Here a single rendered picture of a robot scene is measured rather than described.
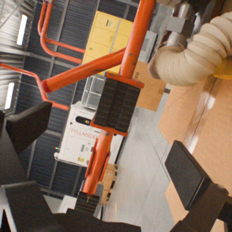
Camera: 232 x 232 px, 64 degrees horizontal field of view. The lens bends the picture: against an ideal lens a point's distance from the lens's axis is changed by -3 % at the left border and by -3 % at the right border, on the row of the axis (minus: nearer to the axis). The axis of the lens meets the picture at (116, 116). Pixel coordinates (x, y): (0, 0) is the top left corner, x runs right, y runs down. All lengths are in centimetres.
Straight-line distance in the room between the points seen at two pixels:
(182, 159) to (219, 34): 12
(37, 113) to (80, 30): 1103
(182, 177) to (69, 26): 1123
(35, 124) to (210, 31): 19
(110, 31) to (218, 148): 752
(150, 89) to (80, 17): 974
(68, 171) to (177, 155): 1265
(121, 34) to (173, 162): 752
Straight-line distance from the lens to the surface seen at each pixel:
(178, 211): 120
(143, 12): 29
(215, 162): 25
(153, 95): 182
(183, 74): 22
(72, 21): 1136
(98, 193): 39
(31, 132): 17
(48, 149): 1253
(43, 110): 18
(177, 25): 31
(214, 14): 40
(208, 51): 21
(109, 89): 26
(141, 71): 177
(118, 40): 763
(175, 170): 19
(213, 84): 31
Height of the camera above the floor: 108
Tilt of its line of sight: 3 degrees down
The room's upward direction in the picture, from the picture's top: 73 degrees counter-clockwise
